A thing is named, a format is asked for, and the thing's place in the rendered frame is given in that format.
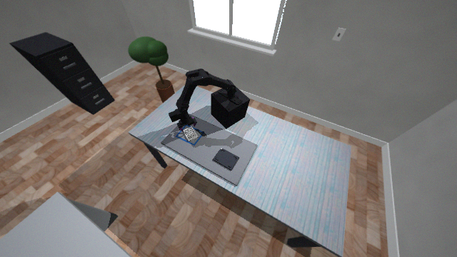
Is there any white well plate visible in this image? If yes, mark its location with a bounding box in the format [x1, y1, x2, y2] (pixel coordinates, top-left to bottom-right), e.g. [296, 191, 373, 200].
[184, 127, 198, 141]

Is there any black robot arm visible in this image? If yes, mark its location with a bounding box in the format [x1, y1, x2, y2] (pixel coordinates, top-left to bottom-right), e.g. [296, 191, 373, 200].
[169, 69, 243, 122]

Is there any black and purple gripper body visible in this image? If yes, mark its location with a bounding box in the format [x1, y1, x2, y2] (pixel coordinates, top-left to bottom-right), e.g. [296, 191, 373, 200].
[177, 116, 197, 128]

